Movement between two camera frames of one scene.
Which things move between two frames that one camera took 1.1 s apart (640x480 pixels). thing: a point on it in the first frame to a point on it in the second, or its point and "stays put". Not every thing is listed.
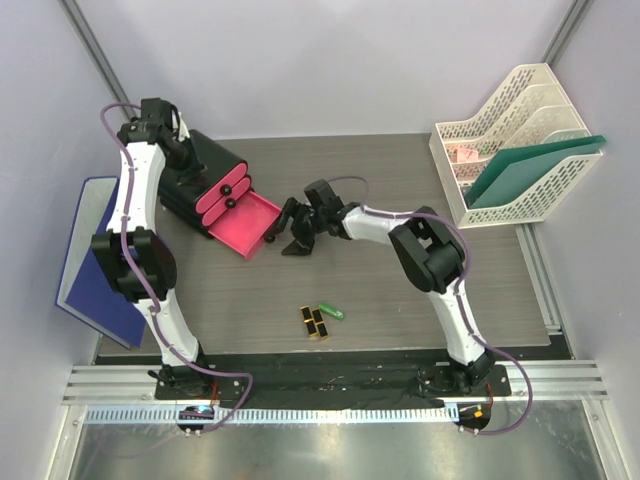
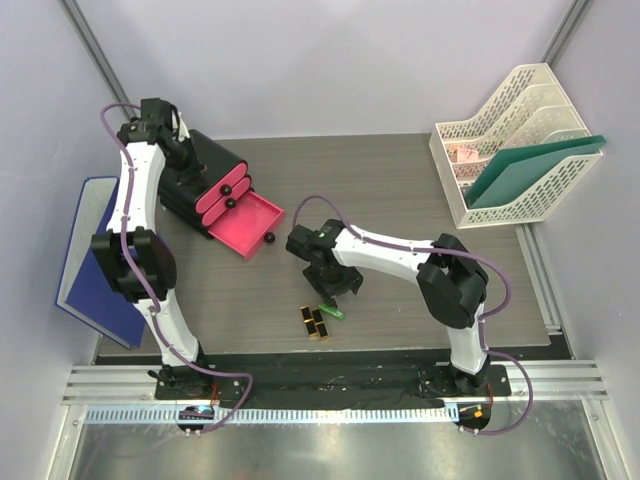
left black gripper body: x=184 y=158 stays put
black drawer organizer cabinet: x=179 y=189 stays put
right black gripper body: x=306 y=224 to x=330 y=283
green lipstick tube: x=330 y=310 stays put
